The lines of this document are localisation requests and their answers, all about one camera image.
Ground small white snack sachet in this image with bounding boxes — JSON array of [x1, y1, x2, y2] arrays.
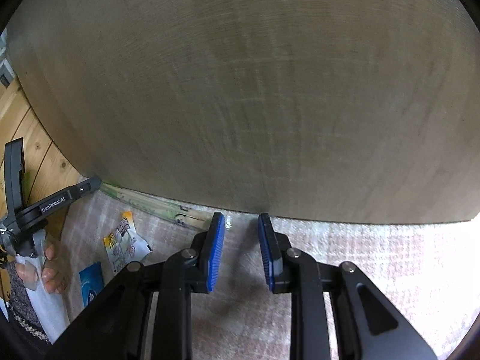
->
[[103, 211, 152, 275]]

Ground blue tissue packet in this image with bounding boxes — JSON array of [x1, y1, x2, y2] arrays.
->
[[79, 262, 104, 307]]

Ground person's left hand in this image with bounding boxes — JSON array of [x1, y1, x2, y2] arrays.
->
[[15, 239, 68, 294]]

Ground chopsticks in paper sleeve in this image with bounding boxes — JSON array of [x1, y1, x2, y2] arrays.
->
[[100, 183, 212, 231]]

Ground knotty pine wood panel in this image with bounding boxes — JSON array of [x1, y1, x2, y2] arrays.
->
[[0, 78, 86, 241]]

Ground light wood cabinet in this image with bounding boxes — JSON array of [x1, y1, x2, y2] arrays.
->
[[7, 0, 479, 224]]

